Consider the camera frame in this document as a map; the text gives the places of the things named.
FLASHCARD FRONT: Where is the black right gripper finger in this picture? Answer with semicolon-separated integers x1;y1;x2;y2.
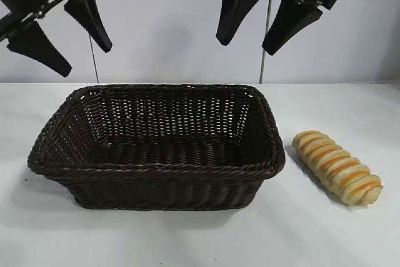
261;0;323;56
215;0;263;46

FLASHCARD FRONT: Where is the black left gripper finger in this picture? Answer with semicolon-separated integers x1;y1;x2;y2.
64;0;113;53
6;21;73;78

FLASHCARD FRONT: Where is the long striped twisted bread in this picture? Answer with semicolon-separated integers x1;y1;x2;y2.
292;129;384;207

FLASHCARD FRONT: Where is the dark brown wicker basket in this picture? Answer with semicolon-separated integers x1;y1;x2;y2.
26;84;286;211

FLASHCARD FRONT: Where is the thin dark vertical rod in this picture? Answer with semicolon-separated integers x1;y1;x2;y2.
88;34;101;84

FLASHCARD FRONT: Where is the silver vertical pole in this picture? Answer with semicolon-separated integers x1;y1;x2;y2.
258;0;276;84

